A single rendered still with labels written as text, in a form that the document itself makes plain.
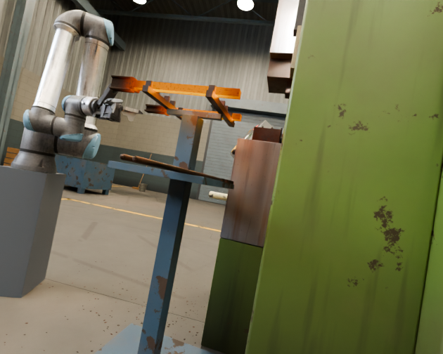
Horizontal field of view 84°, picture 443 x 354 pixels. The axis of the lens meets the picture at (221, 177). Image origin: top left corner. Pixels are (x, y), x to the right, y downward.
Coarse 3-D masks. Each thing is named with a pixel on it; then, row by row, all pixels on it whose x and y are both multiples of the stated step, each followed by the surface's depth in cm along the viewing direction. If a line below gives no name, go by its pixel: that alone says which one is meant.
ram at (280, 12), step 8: (280, 0) 119; (288, 0) 118; (296, 0) 117; (280, 8) 119; (288, 8) 118; (296, 8) 117; (280, 16) 119; (288, 16) 118; (280, 24) 118; (288, 24) 117; (280, 32) 118; (288, 32) 117; (272, 40) 119; (280, 40) 118; (288, 40) 117; (272, 48) 118; (280, 48) 117; (288, 48) 116; (272, 56) 121; (280, 56) 120; (288, 56) 119
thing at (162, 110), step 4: (148, 104) 106; (148, 108) 107; (152, 108) 106; (156, 108) 106; (160, 108) 105; (164, 108) 103; (148, 112) 109; (152, 112) 108; (156, 112) 106; (160, 112) 105; (164, 112) 103; (212, 112) 98; (216, 112) 98; (232, 116) 96; (236, 116) 95; (240, 116) 96; (236, 120) 97; (240, 120) 97
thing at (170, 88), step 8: (112, 80) 83; (120, 80) 82; (128, 80) 81; (136, 80) 79; (112, 88) 82; (120, 88) 81; (128, 88) 80; (136, 88) 81; (160, 88) 77; (168, 88) 77; (176, 88) 76; (184, 88) 75; (192, 88) 75; (200, 88) 74; (216, 88) 73; (224, 88) 72; (232, 88) 72; (224, 96) 74; (232, 96) 73
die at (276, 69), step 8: (272, 64) 123; (280, 64) 122; (288, 64) 121; (272, 72) 122; (280, 72) 122; (288, 72) 121; (272, 80) 126; (280, 80) 125; (288, 80) 123; (272, 88) 136; (280, 88) 134
